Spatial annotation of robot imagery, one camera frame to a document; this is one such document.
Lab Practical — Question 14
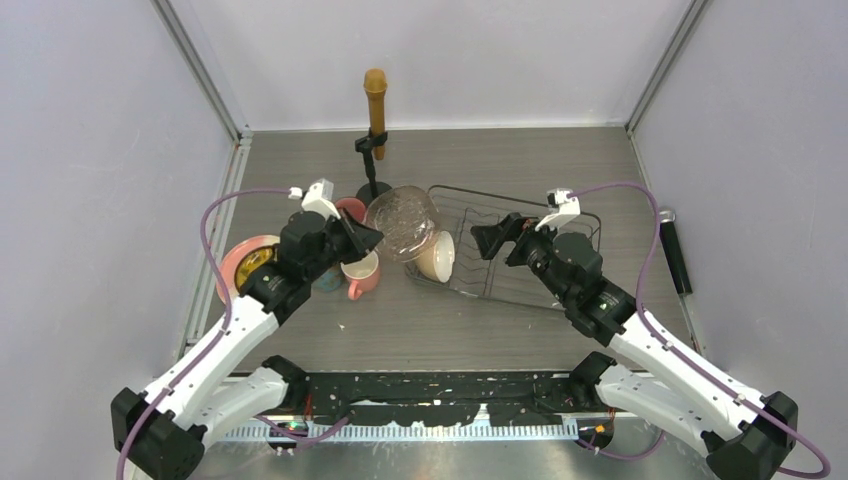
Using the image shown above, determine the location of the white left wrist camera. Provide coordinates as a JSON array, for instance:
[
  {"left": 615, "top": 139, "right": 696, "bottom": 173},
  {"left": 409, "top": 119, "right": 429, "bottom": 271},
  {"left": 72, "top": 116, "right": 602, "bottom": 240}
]
[{"left": 288, "top": 178, "right": 341, "bottom": 220}]

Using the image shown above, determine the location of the beige ceramic bowl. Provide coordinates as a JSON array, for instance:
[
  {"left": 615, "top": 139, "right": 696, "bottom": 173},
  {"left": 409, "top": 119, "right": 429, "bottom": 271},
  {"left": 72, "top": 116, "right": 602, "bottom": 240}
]
[{"left": 415, "top": 231, "right": 456, "bottom": 283}]

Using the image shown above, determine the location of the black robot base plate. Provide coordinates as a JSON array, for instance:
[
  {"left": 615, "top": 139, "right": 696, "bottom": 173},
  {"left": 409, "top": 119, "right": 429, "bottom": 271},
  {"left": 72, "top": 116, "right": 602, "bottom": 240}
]
[{"left": 282, "top": 371, "right": 612, "bottom": 427}]

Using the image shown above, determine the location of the pink beige leaf plate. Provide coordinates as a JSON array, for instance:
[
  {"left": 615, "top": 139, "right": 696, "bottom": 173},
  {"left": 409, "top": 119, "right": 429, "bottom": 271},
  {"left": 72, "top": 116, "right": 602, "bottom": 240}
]
[{"left": 216, "top": 235, "right": 279, "bottom": 302}]

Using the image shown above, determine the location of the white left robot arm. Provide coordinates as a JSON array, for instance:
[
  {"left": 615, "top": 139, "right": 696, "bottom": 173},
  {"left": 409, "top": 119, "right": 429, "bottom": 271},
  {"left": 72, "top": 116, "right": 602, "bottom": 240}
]
[{"left": 110, "top": 212, "right": 384, "bottom": 479}]

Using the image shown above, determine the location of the black wire dish rack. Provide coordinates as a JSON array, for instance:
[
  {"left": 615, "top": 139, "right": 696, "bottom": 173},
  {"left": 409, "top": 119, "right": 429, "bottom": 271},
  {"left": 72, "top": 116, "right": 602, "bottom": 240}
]
[{"left": 406, "top": 184, "right": 561, "bottom": 310}]

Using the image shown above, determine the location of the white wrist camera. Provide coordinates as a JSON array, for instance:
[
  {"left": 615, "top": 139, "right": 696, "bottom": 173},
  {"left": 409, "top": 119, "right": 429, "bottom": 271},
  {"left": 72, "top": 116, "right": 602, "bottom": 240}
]
[
  {"left": 534, "top": 188, "right": 581, "bottom": 232},
  {"left": 288, "top": 178, "right": 341, "bottom": 220}
]

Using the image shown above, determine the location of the plain pink mug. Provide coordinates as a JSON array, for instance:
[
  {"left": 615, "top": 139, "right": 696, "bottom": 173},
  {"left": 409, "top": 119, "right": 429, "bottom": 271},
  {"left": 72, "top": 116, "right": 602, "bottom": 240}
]
[{"left": 340, "top": 251, "right": 381, "bottom": 301}]

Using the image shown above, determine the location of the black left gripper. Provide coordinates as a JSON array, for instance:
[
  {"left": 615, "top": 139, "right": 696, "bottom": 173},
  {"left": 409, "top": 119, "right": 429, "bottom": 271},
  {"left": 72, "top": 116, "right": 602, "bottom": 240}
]
[{"left": 305, "top": 206, "right": 381, "bottom": 282}]

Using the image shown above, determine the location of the pink patterned mug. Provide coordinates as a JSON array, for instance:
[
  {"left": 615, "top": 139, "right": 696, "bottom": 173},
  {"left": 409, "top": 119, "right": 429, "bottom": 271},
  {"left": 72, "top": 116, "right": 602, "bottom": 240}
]
[{"left": 335, "top": 197, "right": 367, "bottom": 223}]

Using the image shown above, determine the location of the blue mug yellow inside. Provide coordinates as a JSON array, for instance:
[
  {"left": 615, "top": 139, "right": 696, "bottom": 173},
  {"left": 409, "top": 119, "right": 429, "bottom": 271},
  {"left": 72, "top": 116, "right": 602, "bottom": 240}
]
[{"left": 312, "top": 265, "right": 346, "bottom": 292}]

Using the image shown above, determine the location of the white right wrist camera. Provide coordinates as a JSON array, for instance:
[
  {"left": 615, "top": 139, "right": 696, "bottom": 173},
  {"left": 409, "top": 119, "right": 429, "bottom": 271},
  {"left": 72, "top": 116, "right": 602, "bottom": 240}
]
[{"left": 534, "top": 188, "right": 581, "bottom": 232}]

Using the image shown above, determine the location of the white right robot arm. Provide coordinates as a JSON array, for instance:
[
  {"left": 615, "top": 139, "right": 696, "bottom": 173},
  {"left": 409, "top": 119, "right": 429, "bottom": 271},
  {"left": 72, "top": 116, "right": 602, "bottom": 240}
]
[{"left": 470, "top": 213, "right": 798, "bottom": 479}]

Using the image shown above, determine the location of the black microphone stand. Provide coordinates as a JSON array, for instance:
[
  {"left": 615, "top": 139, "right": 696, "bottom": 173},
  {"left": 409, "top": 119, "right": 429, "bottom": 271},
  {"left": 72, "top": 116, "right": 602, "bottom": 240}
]
[{"left": 354, "top": 130, "right": 392, "bottom": 207}]

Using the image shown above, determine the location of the brown glass bowl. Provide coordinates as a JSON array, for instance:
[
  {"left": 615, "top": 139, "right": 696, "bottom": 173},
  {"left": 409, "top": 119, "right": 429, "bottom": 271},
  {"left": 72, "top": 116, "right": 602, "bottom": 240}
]
[{"left": 365, "top": 185, "right": 441, "bottom": 263}]

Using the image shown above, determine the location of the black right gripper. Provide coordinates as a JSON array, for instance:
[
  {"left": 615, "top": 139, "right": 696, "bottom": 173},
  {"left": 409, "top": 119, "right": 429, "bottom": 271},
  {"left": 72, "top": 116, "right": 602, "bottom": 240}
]
[{"left": 470, "top": 212, "right": 572, "bottom": 304}]

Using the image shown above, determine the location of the black handheld microphone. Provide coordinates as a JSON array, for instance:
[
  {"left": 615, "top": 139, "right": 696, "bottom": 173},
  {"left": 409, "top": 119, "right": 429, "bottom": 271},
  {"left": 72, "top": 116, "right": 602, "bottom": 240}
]
[{"left": 659, "top": 209, "right": 693, "bottom": 297}]

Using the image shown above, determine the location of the yellow black patterned plate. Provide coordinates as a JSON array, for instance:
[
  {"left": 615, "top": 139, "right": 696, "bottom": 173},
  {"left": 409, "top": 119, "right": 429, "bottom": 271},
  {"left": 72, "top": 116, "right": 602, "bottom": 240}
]
[{"left": 234, "top": 245, "right": 275, "bottom": 290}]

